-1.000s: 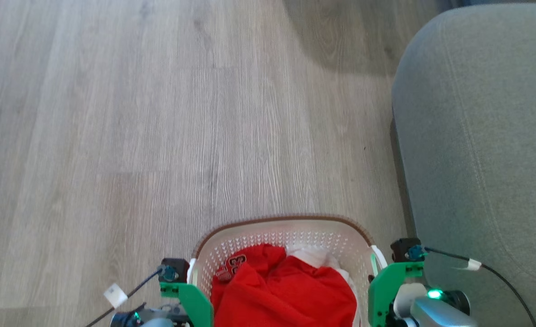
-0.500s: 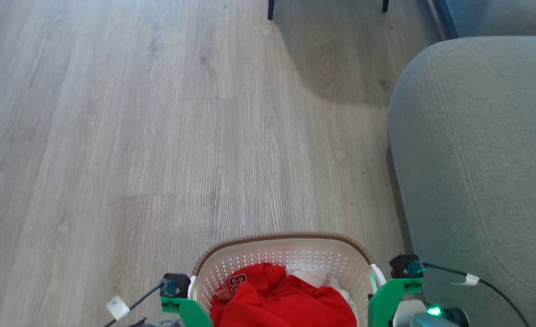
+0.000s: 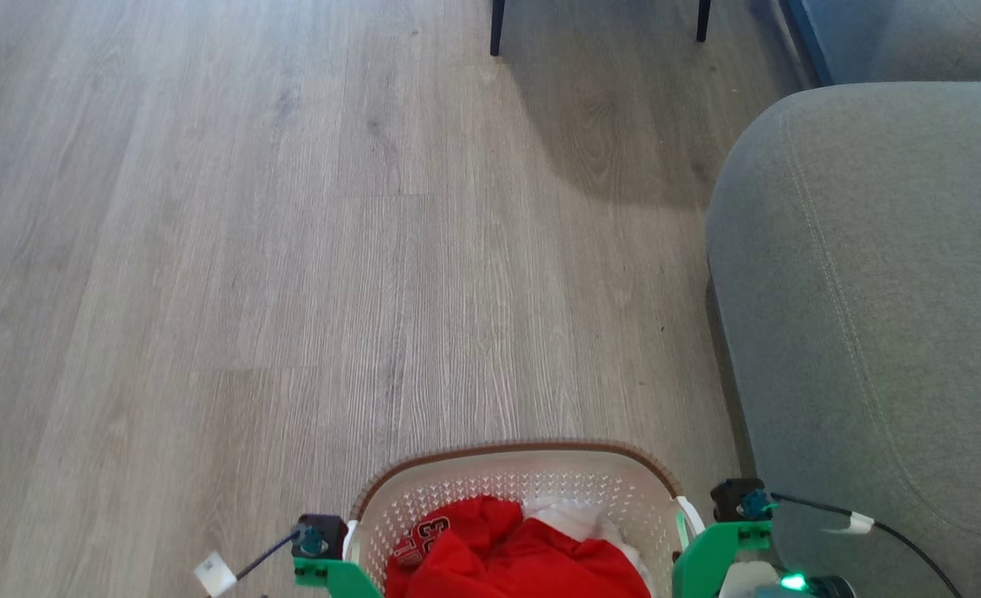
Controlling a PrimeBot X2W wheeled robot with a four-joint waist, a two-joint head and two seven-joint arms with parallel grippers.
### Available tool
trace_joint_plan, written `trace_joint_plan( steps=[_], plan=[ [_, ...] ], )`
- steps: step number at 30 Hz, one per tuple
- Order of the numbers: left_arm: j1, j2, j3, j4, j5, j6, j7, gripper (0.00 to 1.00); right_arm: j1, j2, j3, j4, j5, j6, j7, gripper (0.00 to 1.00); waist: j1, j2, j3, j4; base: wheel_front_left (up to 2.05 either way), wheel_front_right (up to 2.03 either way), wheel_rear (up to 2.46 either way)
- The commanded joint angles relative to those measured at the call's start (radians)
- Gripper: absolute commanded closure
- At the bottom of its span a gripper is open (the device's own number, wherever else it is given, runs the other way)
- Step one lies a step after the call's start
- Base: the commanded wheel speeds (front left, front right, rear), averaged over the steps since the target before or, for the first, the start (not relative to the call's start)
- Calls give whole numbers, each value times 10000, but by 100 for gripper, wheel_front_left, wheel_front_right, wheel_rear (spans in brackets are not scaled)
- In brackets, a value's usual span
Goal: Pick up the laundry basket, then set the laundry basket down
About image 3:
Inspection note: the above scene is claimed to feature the grey fabric sofa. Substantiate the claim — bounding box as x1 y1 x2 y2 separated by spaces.
704 81 981 598

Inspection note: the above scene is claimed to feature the white garment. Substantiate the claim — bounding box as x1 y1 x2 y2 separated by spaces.
522 497 657 589

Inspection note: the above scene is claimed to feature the black right cable white tag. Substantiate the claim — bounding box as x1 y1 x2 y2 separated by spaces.
768 493 966 598

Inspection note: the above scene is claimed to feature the black cable white tag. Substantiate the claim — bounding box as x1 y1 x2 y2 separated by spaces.
768 493 966 598
194 530 310 598

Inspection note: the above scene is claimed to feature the red garment with lettering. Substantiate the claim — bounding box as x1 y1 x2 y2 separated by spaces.
383 495 654 598

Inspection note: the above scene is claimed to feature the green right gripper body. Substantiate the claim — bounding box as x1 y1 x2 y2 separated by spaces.
670 521 774 598

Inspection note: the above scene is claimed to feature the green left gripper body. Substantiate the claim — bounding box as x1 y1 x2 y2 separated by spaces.
292 557 384 598

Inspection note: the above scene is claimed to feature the white laundry basket brown rim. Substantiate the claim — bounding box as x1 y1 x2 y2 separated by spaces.
347 439 706 598

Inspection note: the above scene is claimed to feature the blue-grey sofa section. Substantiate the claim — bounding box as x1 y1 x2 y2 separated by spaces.
786 0 981 87

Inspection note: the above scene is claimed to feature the black left cable white tag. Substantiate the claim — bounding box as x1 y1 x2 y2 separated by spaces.
194 530 310 598

